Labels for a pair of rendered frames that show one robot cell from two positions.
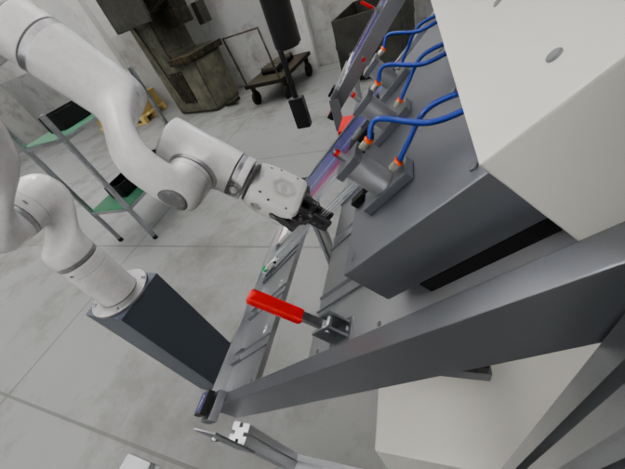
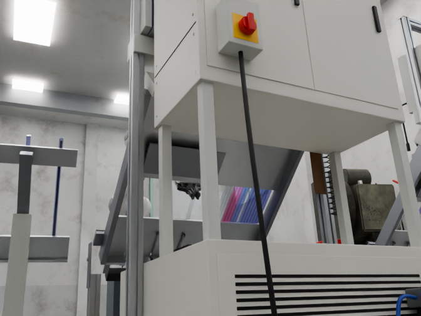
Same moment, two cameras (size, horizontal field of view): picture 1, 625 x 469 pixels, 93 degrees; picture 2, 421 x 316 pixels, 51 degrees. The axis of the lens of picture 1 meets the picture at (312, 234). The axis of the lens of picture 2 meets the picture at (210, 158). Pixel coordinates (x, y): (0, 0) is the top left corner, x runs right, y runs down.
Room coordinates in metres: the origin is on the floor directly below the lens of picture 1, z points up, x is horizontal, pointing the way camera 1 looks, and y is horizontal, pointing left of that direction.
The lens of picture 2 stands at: (-0.92, -1.06, 0.47)
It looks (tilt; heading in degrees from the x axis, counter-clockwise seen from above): 20 degrees up; 34
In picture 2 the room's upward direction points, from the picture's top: 3 degrees counter-clockwise
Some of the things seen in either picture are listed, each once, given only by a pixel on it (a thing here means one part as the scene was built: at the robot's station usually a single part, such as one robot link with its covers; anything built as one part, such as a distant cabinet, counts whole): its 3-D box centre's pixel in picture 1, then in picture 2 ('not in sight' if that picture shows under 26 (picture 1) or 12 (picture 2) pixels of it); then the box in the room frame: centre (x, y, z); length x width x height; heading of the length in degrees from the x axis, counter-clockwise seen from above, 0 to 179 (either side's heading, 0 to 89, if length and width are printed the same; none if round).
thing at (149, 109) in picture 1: (128, 111); not in sight; (6.73, 2.39, 0.20); 1.17 x 0.85 x 0.41; 59
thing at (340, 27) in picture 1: (377, 35); not in sight; (4.08, -1.71, 0.35); 1.00 x 0.82 x 0.71; 147
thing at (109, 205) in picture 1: (125, 158); not in sight; (2.71, 1.24, 0.55); 0.91 x 0.46 x 1.10; 152
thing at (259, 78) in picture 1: (272, 58); not in sight; (4.73, -0.44, 0.45); 1.15 x 0.67 x 0.91; 147
